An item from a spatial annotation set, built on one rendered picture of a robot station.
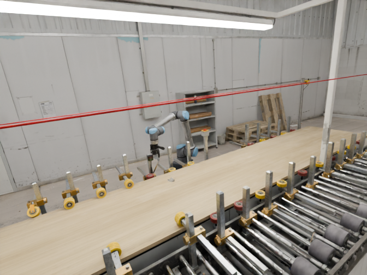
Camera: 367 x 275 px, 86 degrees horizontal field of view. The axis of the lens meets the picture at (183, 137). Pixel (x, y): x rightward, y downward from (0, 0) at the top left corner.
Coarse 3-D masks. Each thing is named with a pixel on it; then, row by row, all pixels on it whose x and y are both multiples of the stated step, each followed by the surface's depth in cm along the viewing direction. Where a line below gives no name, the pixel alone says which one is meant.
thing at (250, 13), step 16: (96, 0) 136; (112, 0) 141; (128, 0) 140; (144, 0) 145; (160, 0) 151; (176, 0) 158; (320, 0) 182; (256, 16) 212; (272, 16) 215; (336, 16) 174; (336, 32) 177; (336, 48) 179; (336, 64) 182; (336, 80) 188; (320, 160) 212
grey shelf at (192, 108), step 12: (180, 96) 472; (192, 96) 516; (180, 108) 485; (192, 108) 524; (204, 108) 540; (192, 120) 482; (204, 120) 548; (180, 132) 514; (216, 132) 522; (216, 144) 530
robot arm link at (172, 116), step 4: (172, 112) 271; (168, 116) 263; (172, 116) 268; (160, 120) 253; (164, 120) 254; (168, 120) 259; (172, 120) 275; (156, 124) 241; (160, 124) 245; (164, 124) 253; (148, 128) 232; (148, 132) 232
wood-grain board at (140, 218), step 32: (320, 128) 322; (224, 160) 230; (256, 160) 223; (288, 160) 216; (128, 192) 180; (160, 192) 176; (192, 192) 172; (224, 192) 168; (32, 224) 148; (64, 224) 145; (96, 224) 142; (128, 224) 139; (160, 224) 136; (0, 256) 121; (32, 256) 119; (64, 256) 117; (96, 256) 115; (128, 256) 114
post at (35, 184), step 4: (32, 184) 162; (36, 184) 163; (36, 188) 164; (36, 192) 164; (40, 192) 169; (36, 196) 165; (40, 196) 167; (40, 208) 168; (44, 208) 170; (44, 212) 170
